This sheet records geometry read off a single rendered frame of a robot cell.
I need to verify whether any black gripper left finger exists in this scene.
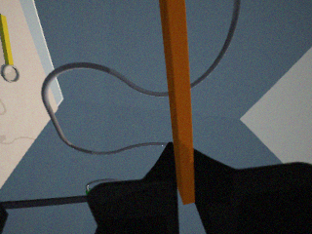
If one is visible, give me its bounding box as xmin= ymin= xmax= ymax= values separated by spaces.
xmin=87 ymin=142 xmax=179 ymax=234

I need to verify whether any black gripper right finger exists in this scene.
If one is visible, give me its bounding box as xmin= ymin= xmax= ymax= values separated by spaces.
xmin=193 ymin=148 xmax=312 ymax=234

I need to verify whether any yellow-handled grey loop tool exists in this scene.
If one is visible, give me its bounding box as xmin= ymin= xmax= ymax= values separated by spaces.
xmin=0 ymin=15 xmax=20 ymax=83

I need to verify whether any orange handle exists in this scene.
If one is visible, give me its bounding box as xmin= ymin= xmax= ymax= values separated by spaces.
xmin=159 ymin=0 xmax=195 ymax=205

